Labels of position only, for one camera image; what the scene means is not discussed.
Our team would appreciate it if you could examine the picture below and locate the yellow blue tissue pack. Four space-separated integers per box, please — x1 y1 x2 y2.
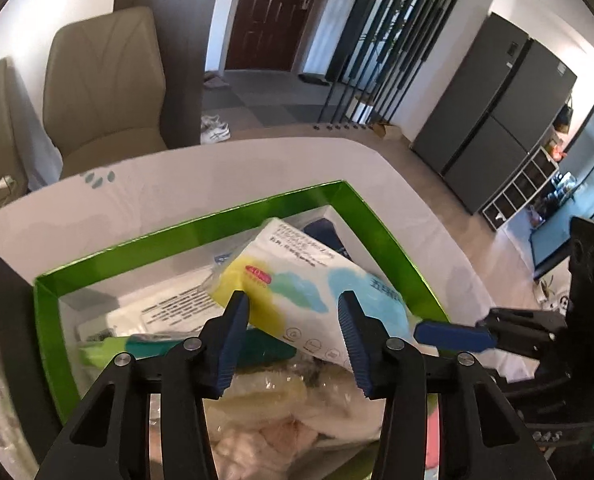
205 218 412 370

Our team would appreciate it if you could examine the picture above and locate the black storage box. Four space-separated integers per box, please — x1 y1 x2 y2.
0 257 62 479

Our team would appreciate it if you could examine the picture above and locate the green storage box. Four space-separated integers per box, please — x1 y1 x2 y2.
34 181 446 420

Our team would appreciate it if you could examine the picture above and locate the dark grey refrigerator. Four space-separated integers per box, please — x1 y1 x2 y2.
412 13 577 214

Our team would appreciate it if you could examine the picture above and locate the black slat room divider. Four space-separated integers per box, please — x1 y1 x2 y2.
314 0 458 130

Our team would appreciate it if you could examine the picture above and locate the beige chair right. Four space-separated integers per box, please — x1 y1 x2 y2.
43 6 167 179

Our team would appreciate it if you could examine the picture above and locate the dark brown door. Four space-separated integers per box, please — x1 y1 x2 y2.
225 0 313 72

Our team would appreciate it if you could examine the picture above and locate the grey cabinet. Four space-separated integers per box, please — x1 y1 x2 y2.
114 0 216 148

